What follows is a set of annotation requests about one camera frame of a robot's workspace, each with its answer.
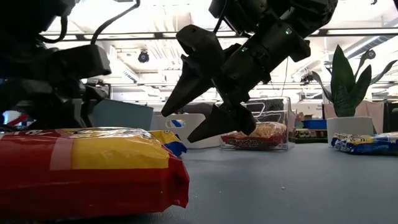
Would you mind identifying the cardboard box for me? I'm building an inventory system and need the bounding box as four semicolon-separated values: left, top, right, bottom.
295;111;315;121

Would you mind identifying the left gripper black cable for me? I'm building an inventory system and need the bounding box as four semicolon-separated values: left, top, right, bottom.
39;0;141;45

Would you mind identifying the clear plastic bin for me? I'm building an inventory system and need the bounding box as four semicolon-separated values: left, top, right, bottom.
214;95;297;151

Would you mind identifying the snake plant in white pot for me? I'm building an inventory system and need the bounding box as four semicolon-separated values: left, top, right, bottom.
311;44;398;147

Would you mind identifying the pink cloth screen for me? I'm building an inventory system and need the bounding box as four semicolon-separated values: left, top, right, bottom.
322;99;386;135

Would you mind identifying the blue storage bin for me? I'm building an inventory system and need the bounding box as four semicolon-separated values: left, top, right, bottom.
302;118;328;130

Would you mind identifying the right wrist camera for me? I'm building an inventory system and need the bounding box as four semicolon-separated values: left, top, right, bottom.
208;0;271;35

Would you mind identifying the red Maruchan ramen pack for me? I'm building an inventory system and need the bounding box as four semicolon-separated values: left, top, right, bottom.
220;121;288;151
0;126;190;220

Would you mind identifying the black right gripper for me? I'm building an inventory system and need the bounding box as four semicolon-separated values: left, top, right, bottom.
160;18;312;144

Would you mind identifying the grey-blue plastic bin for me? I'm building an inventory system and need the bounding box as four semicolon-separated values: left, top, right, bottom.
90;98;155;131

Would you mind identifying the white plastic bin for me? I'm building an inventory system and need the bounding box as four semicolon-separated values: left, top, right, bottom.
150;113;223;149

